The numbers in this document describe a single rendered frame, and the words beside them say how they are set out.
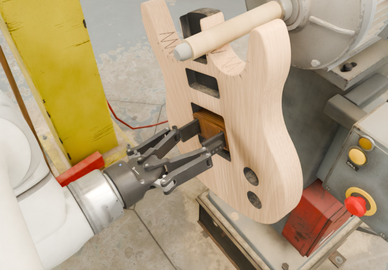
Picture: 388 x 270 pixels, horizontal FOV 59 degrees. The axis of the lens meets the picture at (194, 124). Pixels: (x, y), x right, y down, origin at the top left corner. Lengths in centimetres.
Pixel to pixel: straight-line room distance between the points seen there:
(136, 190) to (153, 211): 120
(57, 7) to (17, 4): 14
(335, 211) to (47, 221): 84
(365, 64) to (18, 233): 66
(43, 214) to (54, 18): 99
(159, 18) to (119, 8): 252
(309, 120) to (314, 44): 36
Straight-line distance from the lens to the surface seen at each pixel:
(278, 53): 46
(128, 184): 55
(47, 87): 155
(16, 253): 31
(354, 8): 58
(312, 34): 62
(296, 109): 97
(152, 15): 68
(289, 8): 61
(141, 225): 173
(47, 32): 142
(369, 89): 84
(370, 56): 79
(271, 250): 138
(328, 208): 113
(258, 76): 47
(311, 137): 98
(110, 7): 322
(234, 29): 54
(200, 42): 50
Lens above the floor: 155
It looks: 49 degrees down
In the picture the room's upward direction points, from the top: straight up
